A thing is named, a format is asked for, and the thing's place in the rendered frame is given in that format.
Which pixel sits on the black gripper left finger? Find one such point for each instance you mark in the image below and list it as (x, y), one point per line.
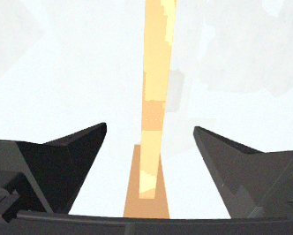
(56, 169)

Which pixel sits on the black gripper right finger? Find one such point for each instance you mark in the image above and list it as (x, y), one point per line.
(246, 178)

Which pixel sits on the long light-wood rail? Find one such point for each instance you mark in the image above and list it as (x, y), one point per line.
(159, 25)

